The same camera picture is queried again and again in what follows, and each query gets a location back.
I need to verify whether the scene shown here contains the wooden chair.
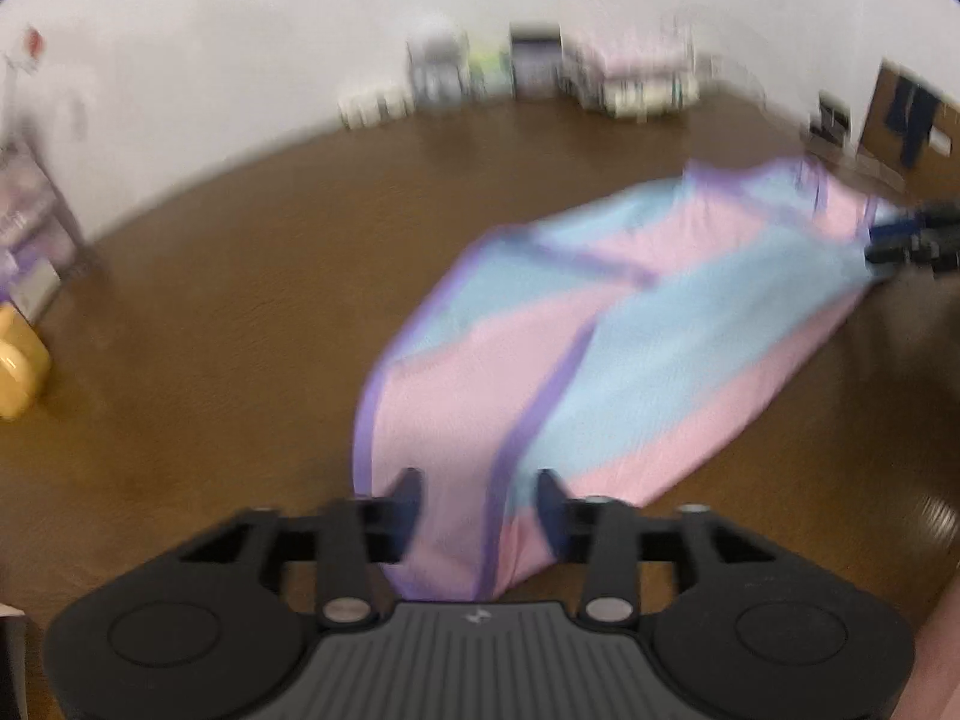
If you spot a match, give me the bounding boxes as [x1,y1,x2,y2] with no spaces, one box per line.
[859,62,960,200]

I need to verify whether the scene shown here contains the pink floral folded cloth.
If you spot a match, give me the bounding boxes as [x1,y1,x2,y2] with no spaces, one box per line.
[563,32,695,86]

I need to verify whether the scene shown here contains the purple tissue box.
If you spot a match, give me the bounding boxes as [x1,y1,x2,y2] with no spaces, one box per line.
[2,252,62,325]

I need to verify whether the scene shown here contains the purple box with black charger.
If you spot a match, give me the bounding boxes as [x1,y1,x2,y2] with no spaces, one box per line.
[509,23,563,99]

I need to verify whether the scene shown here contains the pink artificial flowers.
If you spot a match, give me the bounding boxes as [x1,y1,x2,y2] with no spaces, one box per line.
[5,25,47,86]

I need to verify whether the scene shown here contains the cream green-flower folded cloth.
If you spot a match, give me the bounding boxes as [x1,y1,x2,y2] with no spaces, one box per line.
[574,75,700,121]

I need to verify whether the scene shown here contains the small green white boxes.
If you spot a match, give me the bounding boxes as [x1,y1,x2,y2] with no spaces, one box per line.
[469,49,514,101]

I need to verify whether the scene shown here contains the pink blue purple garment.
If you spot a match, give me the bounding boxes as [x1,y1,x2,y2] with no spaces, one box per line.
[353,158,893,601]

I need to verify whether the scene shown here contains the yellow mug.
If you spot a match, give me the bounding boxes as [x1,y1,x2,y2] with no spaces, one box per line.
[0,302,52,421]

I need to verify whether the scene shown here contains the dark blue cloth on chair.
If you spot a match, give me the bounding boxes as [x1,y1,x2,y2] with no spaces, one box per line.
[884,75,940,169]

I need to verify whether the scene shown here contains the black phone holder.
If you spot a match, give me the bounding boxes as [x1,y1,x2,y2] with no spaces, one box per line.
[809,91,851,149]

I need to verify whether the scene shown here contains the white robot figurine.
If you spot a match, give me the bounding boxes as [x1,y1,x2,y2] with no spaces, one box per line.
[407,21,470,109]

